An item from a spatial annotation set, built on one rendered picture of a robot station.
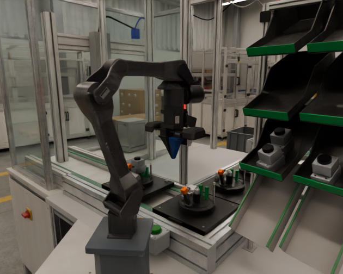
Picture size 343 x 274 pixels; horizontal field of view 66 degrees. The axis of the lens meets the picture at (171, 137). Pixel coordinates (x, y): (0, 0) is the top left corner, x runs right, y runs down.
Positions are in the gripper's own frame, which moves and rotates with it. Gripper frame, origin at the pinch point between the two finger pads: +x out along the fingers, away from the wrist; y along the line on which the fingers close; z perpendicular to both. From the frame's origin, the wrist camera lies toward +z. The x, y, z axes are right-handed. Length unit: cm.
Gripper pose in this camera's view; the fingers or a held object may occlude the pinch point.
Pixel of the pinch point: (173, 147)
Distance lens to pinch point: 77.5
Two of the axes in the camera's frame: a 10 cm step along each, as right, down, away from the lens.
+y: -7.5, -1.5, 6.5
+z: 6.6, -1.6, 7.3
